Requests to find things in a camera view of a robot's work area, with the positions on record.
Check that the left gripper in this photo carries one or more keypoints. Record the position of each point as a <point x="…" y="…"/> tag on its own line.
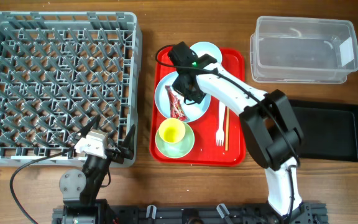
<point x="127" y="147"/>

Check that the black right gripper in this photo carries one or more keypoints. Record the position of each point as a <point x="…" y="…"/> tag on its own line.
<point x="176" y="85"/>

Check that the small light blue bowl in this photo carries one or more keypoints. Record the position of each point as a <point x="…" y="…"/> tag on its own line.
<point x="202" y="48"/>

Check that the large light blue plate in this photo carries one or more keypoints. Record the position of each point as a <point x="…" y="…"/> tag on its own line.
<point x="162" y="102"/>

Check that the red snack wrapper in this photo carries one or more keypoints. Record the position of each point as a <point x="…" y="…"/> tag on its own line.
<point x="176" y="111"/>

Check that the yellow plastic cup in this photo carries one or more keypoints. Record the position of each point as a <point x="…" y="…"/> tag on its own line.
<point x="172" y="130"/>

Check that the green bowl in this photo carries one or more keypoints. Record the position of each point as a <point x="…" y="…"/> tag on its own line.
<point x="178" y="150"/>

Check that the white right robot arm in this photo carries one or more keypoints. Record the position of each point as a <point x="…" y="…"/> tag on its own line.
<point x="269" y="125"/>

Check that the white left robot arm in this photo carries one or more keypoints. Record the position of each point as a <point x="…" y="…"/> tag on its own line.
<point x="80" y="187"/>

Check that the grey plastic dishwasher rack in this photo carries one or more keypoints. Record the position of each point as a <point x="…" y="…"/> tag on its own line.
<point x="58" y="70"/>

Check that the wooden chopstick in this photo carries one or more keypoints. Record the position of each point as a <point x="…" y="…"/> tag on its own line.
<point x="227" y="129"/>

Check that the white plastic fork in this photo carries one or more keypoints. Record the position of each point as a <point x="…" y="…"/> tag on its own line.
<point x="220" y="131"/>

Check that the clear plastic bin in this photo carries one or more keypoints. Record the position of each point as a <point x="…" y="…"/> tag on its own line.
<point x="303" y="50"/>

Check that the black plastic tray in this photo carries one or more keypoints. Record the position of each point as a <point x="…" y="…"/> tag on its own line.
<point x="330" y="129"/>

